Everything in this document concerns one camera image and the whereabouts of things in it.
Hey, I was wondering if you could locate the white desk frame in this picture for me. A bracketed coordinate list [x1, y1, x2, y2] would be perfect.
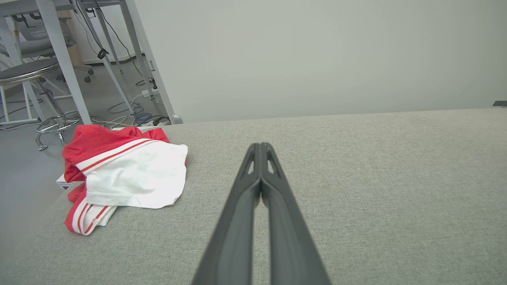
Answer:
[0, 0, 92, 125]
[75, 0, 137, 115]

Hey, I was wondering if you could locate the grey mesh office chair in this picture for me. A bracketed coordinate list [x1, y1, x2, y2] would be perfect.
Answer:
[0, 12, 95, 84]

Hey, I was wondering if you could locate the white partition panel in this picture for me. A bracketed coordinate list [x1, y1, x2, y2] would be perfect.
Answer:
[119, 0, 507, 125]

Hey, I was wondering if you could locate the round grey stool chrome base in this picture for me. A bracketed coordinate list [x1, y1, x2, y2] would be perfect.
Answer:
[0, 58, 84, 152]

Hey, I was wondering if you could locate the black hanging cable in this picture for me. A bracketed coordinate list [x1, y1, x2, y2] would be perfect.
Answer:
[73, 0, 145, 86]

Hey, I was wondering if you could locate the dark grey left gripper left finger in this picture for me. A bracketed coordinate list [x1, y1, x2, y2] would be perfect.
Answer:
[191, 142, 261, 285]

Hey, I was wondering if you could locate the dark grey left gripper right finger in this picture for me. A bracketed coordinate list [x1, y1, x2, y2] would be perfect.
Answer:
[260, 142, 332, 285]

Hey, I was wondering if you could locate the floor cable bundle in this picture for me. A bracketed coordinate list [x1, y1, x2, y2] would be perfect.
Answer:
[91, 93, 172, 130]

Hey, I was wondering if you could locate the red and white shirt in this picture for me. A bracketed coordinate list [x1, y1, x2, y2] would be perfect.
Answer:
[61, 124, 189, 236]

